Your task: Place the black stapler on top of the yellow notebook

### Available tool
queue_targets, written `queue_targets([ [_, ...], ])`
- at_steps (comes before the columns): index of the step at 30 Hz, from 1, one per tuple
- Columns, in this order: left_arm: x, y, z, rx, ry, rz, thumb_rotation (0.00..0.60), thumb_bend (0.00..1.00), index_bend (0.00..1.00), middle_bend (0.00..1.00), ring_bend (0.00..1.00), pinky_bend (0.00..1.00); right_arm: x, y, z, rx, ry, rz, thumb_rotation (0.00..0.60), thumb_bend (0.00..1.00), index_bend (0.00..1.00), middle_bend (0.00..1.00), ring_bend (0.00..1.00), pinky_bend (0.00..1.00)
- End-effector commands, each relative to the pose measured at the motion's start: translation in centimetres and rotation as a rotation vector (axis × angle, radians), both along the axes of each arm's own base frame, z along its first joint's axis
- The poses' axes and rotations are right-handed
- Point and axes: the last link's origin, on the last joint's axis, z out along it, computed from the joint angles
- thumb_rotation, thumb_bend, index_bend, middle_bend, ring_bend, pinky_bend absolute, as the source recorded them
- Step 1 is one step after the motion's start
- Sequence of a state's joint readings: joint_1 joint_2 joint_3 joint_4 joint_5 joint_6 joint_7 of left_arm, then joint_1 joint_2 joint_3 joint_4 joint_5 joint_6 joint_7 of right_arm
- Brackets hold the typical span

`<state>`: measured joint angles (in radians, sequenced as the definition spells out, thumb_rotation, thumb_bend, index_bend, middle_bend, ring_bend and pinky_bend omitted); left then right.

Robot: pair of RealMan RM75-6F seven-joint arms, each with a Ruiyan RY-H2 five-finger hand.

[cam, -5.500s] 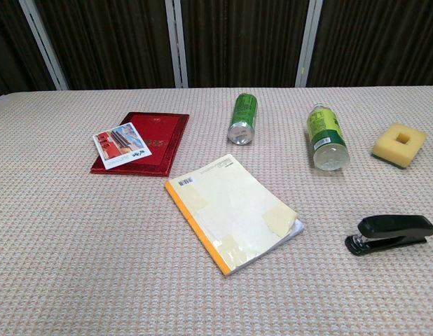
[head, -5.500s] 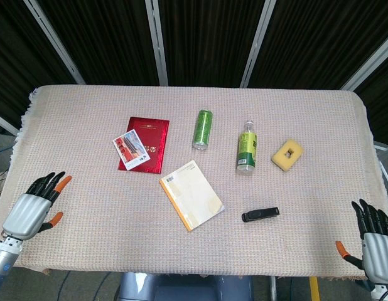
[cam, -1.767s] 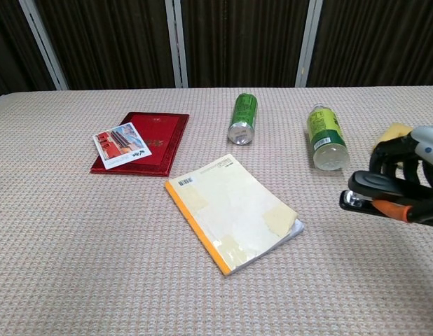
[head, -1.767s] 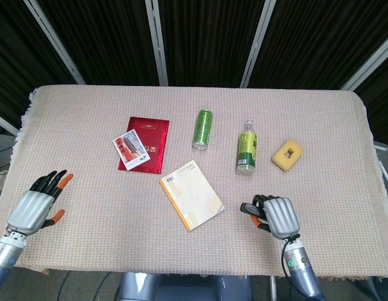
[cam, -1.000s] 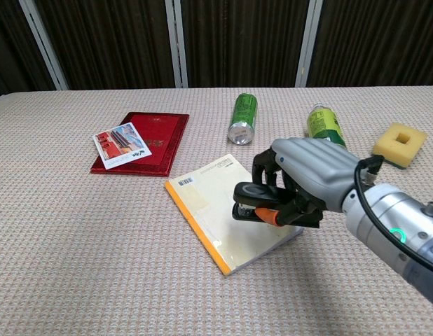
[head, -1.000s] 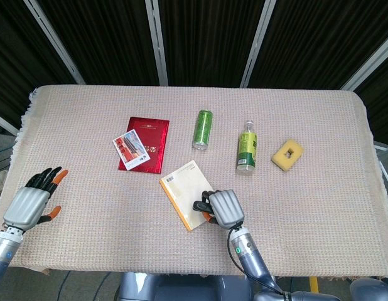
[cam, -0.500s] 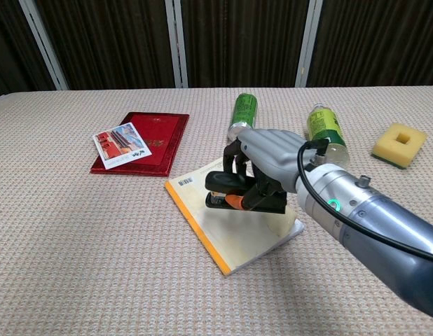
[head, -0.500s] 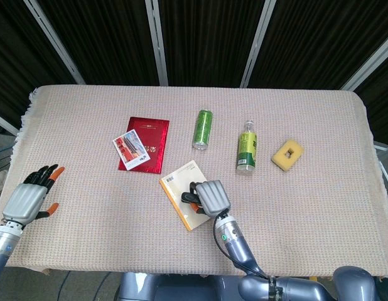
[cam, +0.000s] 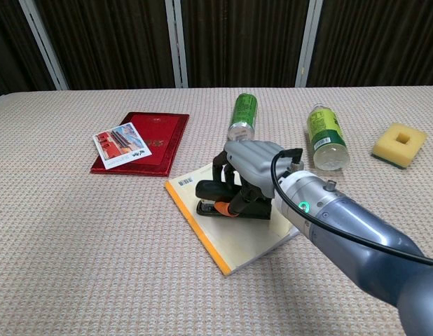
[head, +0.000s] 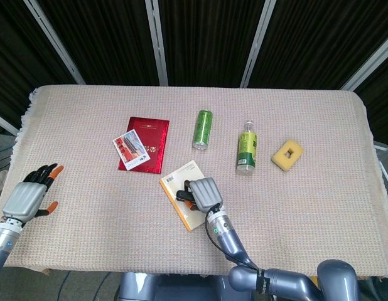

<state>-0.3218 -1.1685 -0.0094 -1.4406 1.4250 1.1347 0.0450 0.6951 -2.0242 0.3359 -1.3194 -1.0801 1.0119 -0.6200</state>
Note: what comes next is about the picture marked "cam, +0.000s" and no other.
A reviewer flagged white screen post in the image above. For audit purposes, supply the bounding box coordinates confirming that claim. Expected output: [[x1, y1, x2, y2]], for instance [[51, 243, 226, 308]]
[[165, 0, 188, 88], [19, 0, 69, 91], [295, 0, 324, 88]]

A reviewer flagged beige woven tablecloth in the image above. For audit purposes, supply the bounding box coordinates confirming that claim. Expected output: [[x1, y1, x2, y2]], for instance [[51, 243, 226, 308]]
[[0, 85, 433, 336]]

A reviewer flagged yellow sponge with hole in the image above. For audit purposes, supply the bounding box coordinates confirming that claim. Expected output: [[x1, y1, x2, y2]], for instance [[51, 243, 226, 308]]
[[371, 122, 429, 172]]

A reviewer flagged small black device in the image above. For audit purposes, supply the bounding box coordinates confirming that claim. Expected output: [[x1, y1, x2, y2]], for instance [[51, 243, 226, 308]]
[[195, 179, 272, 221]]

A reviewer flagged red booklet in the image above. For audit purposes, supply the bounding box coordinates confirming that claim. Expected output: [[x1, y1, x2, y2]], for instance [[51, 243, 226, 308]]
[[90, 111, 190, 178]]

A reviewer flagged green drink can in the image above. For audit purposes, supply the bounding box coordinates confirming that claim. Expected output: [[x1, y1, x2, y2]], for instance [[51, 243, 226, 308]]
[[226, 92, 259, 142]]

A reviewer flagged yellow-spined notebook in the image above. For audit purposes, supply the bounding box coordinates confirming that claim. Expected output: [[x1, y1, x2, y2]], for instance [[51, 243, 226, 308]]
[[164, 164, 301, 277]]

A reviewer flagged clear bottle green label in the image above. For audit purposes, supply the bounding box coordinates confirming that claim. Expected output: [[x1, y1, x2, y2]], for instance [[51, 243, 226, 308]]
[[305, 104, 351, 172]]

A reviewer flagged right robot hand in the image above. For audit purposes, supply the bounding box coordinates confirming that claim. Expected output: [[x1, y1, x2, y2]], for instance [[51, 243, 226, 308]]
[[212, 139, 286, 218]]

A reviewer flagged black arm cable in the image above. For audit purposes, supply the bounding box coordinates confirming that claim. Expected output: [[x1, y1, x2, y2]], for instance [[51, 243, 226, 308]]
[[270, 148, 433, 266]]

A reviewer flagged dark brown screen panel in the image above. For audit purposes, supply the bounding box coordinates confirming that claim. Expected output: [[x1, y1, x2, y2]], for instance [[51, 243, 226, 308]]
[[181, 0, 310, 88], [307, 0, 433, 88], [34, 0, 177, 90], [0, 0, 58, 99]]

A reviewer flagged photo postcard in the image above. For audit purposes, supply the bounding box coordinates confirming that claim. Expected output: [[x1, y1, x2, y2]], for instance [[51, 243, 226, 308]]
[[92, 122, 153, 170]]

